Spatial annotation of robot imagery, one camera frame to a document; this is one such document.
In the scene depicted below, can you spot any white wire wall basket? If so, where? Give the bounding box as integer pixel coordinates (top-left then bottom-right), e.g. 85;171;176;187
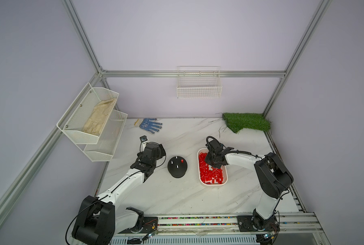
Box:
176;66;222;99

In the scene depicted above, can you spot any aluminium mounting rail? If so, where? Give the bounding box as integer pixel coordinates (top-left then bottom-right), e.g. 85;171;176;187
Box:
156;212;323;235

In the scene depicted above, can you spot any blue dotted work glove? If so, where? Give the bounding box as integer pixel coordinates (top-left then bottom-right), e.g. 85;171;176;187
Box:
134;118;163;134

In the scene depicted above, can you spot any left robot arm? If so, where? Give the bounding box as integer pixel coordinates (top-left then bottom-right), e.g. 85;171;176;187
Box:
70;141;166;245

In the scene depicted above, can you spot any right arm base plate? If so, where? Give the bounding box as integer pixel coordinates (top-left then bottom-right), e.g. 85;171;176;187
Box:
237;215;279;232

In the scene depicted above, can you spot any green artificial grass mat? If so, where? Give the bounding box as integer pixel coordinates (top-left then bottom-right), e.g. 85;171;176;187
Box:
222;113;271;133

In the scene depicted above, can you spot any white tray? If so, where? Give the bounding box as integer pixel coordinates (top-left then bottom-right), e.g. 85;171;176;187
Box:
197;148;228;187

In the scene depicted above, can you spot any white mesh shelf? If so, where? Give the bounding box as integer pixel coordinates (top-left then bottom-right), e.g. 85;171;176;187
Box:
84;110;128;162
57;83;119;145

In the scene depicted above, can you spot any lower white mesh shelf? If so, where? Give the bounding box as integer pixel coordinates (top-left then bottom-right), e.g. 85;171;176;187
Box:
84;110;128;162

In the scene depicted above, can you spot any red sleeves pile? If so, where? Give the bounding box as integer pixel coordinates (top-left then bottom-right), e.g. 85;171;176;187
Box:
198;153;224;185

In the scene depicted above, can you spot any upper white mesh shelf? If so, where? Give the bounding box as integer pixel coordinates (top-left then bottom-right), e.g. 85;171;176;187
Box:
57;83;119;145

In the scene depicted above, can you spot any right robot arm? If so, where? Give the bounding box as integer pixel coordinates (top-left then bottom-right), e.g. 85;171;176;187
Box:
205;136;294;232

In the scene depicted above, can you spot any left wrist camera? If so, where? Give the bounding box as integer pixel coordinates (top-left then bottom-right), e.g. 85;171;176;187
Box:
140;135;148;143

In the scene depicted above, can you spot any beige cloth in shelf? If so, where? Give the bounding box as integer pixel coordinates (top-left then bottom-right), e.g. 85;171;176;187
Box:
82;98;117;136

